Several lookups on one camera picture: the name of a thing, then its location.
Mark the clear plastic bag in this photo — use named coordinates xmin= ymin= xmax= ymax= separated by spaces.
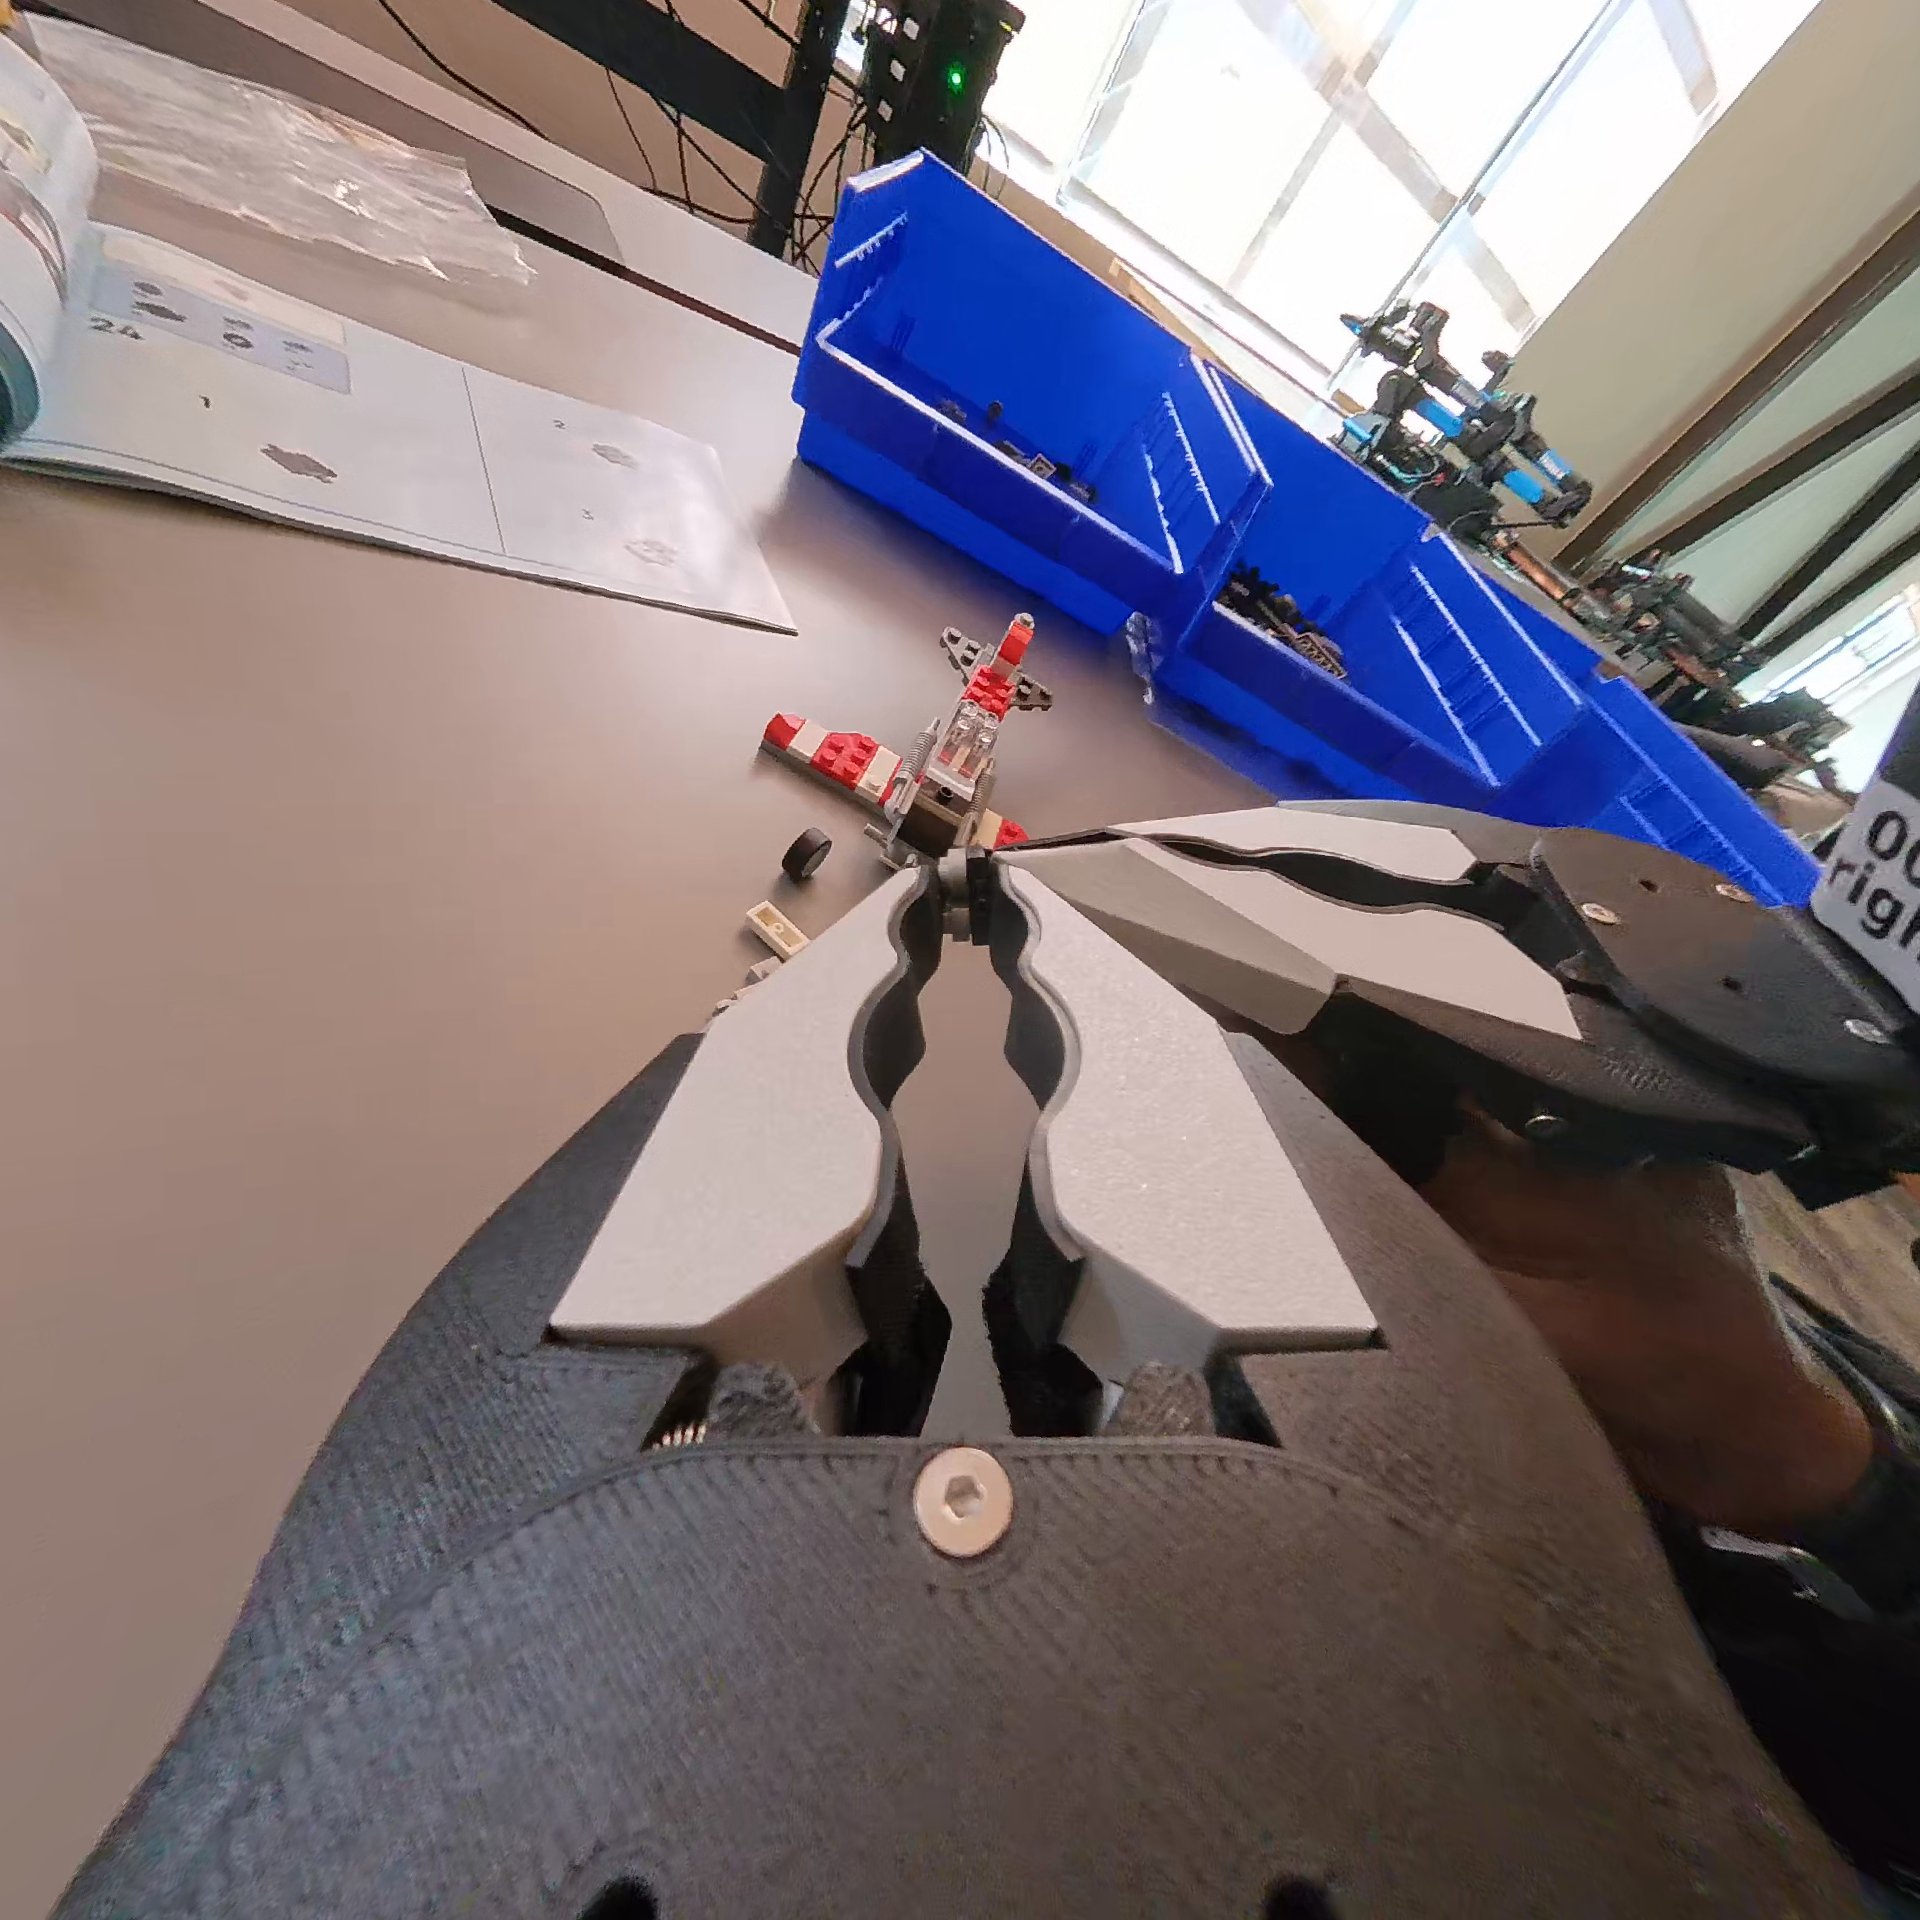
xmin=31 ymin=14 xmax=533 ymax=290

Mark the grey desk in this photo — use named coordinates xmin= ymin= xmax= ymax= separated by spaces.
xmin=0 ymin=0 xmax=1920 ymax=1920

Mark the black camera tripod rig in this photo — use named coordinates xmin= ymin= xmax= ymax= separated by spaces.
xmin=1337 ymin=294 xmax=1599 ymax=536

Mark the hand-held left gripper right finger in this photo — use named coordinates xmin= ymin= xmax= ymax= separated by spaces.
xmin=977 ymin=866 xmax=1385 ymax=1391

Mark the red white toy brick airplane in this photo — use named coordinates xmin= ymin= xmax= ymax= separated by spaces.
xmin=759 ymin=613 xmax=1055 ymax=871

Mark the person's right hand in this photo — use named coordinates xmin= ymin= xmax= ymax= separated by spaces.
xmin=1441 ymin=1150 xmax=1881 ymax=1536

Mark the blue plastic bin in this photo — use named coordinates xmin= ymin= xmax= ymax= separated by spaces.
xmin=1135 ymin=450 xmax=1822 ymax=908
xmin=794 ymin=152 xmax=1436 ymax=651

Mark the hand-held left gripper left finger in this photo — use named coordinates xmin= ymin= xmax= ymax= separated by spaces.
xmin=552 ymin=870 xmax=944 ymax=1418

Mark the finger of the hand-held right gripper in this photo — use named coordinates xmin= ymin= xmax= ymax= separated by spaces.
xmin=1006 ymin=802 xmax=1550 ymax=889
xmin=1037 ymin=842 xmax=1594 ymax=1046

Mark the white instruction booklet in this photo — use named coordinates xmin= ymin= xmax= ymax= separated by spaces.
xmin=0 ymin=31 xmax=801 ymax=635

